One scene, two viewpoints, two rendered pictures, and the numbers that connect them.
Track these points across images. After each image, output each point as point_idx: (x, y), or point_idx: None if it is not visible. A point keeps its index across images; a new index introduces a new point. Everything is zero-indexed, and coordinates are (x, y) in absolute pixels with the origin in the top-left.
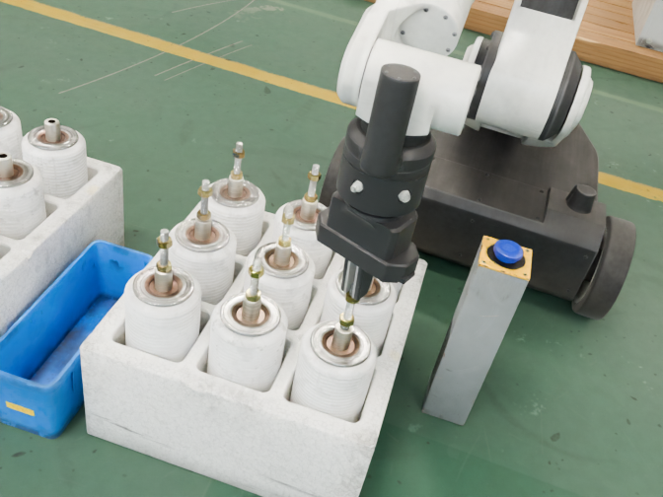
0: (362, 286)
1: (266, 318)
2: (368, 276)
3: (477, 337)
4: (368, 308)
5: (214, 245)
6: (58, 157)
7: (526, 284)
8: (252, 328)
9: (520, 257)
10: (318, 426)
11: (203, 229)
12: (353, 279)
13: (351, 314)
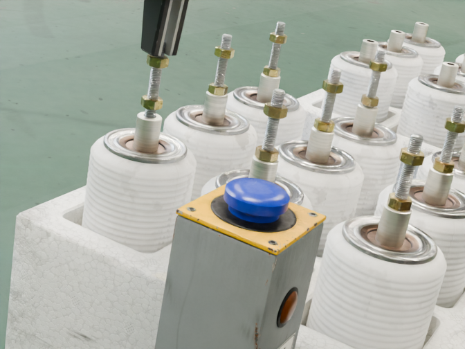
0: (144, 24)
1: (203, 123)
2: (150, 15)
3: None
4: (210, 182)
5: (341, 130)
6: None
7: (175, 223)
8: (186, 112)
9: (228, 194)
10: (70, 192)
11: (356, 113)
12: (166, 36)
13: (149, 88)
